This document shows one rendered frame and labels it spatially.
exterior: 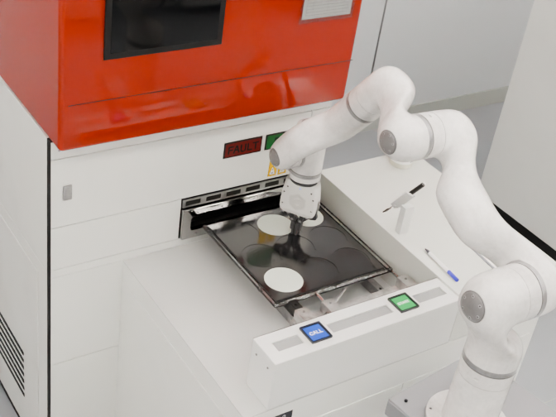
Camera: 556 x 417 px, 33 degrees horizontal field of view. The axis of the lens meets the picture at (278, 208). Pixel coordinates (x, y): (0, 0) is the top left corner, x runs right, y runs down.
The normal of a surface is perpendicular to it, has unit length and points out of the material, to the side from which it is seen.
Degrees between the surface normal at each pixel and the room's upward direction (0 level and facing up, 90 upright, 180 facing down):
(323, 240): 0
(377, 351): 90
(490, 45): 90
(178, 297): 0
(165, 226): 90
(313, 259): 0
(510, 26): 90
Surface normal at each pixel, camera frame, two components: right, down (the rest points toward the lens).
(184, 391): -0.83, 0.21
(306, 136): -0.27, -0.04
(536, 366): 0.13, -0.82
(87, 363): 0.54, 0.53
